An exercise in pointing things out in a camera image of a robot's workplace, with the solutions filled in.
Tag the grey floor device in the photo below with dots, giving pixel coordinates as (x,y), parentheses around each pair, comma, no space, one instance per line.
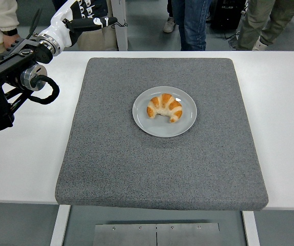
(232,44)

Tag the white square post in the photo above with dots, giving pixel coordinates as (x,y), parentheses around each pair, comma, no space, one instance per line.
(122,36)

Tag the grey felt mat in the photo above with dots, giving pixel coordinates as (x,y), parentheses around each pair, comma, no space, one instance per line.
(162,166)

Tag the round grey plate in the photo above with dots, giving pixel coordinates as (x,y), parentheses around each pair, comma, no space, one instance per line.
(146,125)

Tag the golden croissant bread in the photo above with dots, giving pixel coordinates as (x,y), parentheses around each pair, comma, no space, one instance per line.
(167,102)

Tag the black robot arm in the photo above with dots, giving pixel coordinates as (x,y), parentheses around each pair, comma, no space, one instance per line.
(10,64)

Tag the grey metal plate with screws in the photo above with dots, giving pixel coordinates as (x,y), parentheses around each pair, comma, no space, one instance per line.
(126,235)

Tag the white table leg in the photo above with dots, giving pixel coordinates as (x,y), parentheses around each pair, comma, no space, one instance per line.
(59,228)
(251,228)

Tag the person's hand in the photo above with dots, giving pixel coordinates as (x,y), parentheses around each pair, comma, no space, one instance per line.
(9,41)

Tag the black equipment box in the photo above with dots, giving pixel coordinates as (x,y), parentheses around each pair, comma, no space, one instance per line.
(226,15)

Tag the black wrist band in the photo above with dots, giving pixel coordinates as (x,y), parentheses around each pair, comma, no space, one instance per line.
(10,32)

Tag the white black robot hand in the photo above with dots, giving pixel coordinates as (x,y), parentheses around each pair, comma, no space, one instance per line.
(59,28)

